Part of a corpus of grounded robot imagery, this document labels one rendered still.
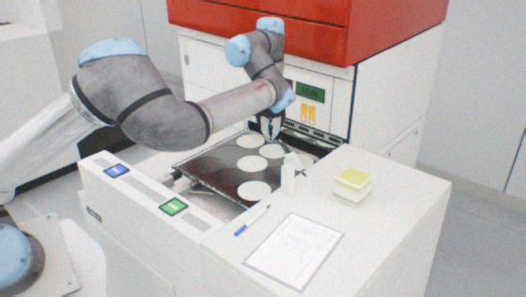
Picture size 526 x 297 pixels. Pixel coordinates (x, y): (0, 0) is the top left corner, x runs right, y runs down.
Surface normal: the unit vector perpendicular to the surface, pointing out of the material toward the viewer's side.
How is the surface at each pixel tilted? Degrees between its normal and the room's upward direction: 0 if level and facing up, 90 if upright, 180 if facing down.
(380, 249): 0
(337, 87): 90
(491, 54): 90
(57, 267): 46
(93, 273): 0
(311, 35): 90
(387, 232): 0
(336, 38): 90
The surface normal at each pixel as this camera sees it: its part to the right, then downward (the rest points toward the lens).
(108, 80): -0.14, 0.11
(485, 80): -0.65, 0.38
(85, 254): 0.00, -0.87
